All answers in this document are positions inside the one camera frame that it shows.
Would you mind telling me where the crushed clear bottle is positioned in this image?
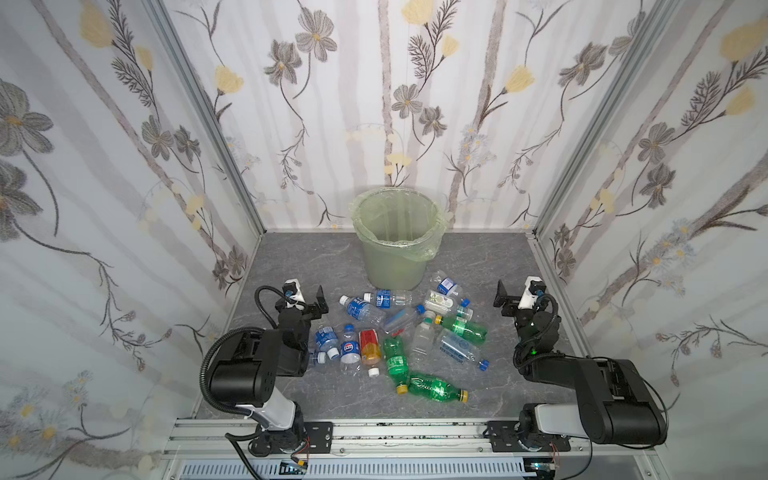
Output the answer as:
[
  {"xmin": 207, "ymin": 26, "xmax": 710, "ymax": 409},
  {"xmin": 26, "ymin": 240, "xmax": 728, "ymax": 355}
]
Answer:
[{"xmin": 315, "ymin": 325, "xmax": 340, "ymax": 361}]

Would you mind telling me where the green sprite bottle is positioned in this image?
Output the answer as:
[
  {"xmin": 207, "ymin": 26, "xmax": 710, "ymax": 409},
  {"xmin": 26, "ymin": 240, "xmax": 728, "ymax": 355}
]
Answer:
[
  {"xmin": 383, "ymin": 336, "xmax": 410, "ymax": 395},
  {"xmin": 434, "ymin": 315, "xmax": 488, "ymax": 346},
  {"xmin": 408, "ymin": 372, "xmax": 469, "ymax": 403}
]

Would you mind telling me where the small clear bottle white cap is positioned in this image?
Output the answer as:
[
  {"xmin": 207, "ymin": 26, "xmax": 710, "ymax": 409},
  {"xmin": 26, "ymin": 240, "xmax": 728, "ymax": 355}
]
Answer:
[{"xmin": 308, "ymin": 349, "xmax": 330, "ymax": 370}]

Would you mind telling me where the clear bottle blue cap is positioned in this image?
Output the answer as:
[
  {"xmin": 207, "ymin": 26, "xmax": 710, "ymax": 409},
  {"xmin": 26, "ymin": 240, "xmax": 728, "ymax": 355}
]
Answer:
[
  {"xmin": 382, "ymin": 305, "xmax": 426, "ymax": 337},
  {"xmin": 436, "ymin": 331, "xmax": 490, "ymax": 372}
]

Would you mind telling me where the small clear bottle blue label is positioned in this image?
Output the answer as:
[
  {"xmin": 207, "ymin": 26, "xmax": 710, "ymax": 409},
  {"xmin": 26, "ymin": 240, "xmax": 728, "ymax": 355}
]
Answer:
[{"xmin": 430, "ymin": 270, "xmax": 470, "ymax": 307}]

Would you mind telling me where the Pepsi bottle blue label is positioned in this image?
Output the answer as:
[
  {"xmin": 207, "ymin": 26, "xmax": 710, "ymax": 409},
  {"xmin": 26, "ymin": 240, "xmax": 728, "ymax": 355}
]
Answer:
[{"xmin": 340, "ymin": 324, "xmax": 362, "ymax": 375}]

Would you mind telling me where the red yellow label bottle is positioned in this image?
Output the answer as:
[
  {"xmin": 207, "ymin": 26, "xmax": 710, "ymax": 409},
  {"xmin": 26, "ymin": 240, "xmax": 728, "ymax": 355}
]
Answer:
[{"xmin": 359, "ymin": 329, "xmax": 382, "ymax": 367}]

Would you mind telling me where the square clear bottle white cap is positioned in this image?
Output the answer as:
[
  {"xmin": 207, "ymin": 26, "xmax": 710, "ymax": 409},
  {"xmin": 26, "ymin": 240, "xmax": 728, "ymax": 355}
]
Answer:
[{"xmin": 409, "ymin": 318, "xmax": 435, "ymax": 364}]

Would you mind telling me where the green Sprite bottle front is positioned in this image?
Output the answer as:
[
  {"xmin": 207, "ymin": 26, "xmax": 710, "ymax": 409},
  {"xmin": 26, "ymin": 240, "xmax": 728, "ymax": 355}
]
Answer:
[{"xmin": 408, "ymin": 372, "xmax": 469, "ymax": 403}]

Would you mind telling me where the clear bottle green white label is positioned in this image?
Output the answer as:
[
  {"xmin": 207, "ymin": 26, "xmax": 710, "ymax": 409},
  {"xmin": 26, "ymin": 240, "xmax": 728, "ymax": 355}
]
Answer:
[{"xmin": 423, "ymin": 290, "xmax": 474, "ymax": 321}]

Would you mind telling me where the blue label water bottle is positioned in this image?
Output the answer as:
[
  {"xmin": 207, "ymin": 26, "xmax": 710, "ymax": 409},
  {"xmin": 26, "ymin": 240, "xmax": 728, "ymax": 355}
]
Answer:
[{"xmin": 339, "ymin": 295, "xmax": 386, "ymax": 328}]

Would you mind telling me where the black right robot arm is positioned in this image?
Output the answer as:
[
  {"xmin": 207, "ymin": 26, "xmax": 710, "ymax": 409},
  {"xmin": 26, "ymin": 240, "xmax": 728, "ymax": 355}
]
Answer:
[{"xmin": 493, "ymin": 276, "xmax": 668, "ymax": 451}]

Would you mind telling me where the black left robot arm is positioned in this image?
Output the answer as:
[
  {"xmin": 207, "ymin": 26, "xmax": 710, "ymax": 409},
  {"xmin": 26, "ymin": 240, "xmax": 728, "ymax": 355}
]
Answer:
[{"xmin": 199, "ymin": 279, "xmax": 329, "ymax": 462}]

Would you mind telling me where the mesh bin with green liner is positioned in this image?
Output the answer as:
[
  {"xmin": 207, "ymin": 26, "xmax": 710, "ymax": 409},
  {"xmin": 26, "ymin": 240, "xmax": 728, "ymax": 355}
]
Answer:
[{"xmin": 350, "ymin": 187, "xmax": 448, "ymax": 290}]

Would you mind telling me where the Pocari Sweat clear bottle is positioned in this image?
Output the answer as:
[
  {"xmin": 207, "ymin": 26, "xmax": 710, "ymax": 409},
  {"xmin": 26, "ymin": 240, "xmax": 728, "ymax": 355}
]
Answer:
[{"xmin": 363, "ymin": 289, "xmax": 413, "ymax": 309}]

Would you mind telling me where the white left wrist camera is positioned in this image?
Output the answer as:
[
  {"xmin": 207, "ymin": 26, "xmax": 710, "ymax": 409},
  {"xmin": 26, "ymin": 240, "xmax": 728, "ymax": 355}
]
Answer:
[{"xmin": 282, "ymin": 279, "xmax": 306, "ymax": 310}]

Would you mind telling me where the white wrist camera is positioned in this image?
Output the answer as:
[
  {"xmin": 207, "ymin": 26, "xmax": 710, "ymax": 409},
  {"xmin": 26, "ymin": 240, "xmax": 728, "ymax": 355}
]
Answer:
[
  {"xmin": 518, "ymin": 276, "xmax": 547, "ymax": 309},
  {"xmin": 282, "ymin": 279, "xmax": 306, "ymax": 310}
]

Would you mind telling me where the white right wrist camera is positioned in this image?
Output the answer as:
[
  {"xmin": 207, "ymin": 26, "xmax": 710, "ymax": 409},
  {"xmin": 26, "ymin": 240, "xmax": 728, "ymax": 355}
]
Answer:
[{"xmin": 518, "ymin": 276, "xmax": 547, "ymax": 309}]

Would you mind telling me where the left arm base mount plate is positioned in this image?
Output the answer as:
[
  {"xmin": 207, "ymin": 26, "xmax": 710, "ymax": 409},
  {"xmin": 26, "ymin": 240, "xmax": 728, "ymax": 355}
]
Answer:
[{"xmin": 248, "ymin": 421, "xmax": 335, "ymax": 457}]

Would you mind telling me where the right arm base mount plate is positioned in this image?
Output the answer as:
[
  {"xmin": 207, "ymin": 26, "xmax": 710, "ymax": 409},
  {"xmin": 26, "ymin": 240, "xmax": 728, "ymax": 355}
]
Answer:
[{"xmin": 482, "ymin": 420, "xmax": 571, "ymax": 453}]

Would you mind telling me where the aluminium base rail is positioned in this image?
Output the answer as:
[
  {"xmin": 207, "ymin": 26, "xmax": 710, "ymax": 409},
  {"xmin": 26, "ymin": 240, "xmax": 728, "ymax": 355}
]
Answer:
[{"xmin": 162, "ymin": 418, "xmax": 669, "ymax": 479}]

